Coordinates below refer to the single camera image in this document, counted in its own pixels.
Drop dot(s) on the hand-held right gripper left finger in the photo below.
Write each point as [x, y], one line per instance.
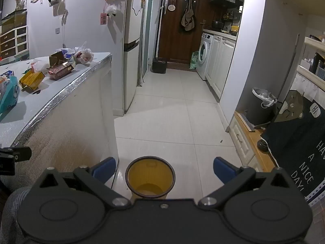
[104, 169]

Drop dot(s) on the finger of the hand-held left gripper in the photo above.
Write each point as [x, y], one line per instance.
[17, 153]

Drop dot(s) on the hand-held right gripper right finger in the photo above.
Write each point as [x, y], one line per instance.
[223, 169]

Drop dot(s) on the yellow round waste bin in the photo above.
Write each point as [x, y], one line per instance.
[149, 175]

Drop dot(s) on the brown cardboard box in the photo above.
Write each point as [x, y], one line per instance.
[56, 59]

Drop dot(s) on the white plastic bag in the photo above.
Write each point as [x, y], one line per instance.
[83, 56]

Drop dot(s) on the wooden top white drawer cabinet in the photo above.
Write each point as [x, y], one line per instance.
[243, 142]

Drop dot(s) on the black round object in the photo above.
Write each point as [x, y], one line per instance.
[262, 146]

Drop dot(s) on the teal tissue packet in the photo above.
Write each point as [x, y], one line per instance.
[9, 96]

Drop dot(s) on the grey bin with white liner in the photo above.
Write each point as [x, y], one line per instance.
[259, 109]

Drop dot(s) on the yellow carton box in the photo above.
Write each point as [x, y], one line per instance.
[31, 80]

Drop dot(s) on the black bear printed blanket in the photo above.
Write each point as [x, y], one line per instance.
[297, 144]

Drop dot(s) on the blue white snack wrapper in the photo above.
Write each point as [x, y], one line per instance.
[5, 74]

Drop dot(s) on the clear plastic bag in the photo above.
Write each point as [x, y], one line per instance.
[39, 64]

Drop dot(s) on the red snack packet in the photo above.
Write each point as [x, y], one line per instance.
[59, 71]

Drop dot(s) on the white kitchen base cabinets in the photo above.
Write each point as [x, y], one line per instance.
[221, 63]

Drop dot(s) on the white refrigerator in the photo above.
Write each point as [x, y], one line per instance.
[130, 63]

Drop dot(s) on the green plastic bag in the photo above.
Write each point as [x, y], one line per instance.
[194, 60]

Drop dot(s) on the wooden drawer chest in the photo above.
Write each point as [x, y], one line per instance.
[14, 40]

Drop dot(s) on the white washing machine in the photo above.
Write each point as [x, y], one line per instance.
[205, 53]

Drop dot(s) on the black square bin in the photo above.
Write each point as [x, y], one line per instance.
[159, 65]

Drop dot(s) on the white shelf unit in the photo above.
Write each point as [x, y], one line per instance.
[312, 73]

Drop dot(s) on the frosted glass sliding door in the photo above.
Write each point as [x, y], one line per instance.
[147, 43]

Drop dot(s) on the dark wooden door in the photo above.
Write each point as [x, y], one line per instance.
[177, 38]

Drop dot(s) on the yellow container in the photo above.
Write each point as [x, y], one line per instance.
[234, 28]

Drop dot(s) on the black cooking pot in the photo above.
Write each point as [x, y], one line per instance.
[217, 24]

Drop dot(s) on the pink hanging card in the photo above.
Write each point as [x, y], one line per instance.
[103, 18]

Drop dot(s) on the dried flower bunch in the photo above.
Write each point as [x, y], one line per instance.
[19, 1]

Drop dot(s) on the hanging brown bag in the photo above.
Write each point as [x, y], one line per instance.
[188, 20]

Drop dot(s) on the hanging round white utensil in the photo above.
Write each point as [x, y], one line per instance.
[171, 7]

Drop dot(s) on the white wall switch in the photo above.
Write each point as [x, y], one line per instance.
[57, 31]

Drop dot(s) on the white plush wall ornament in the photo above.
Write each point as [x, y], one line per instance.
[111, 10]

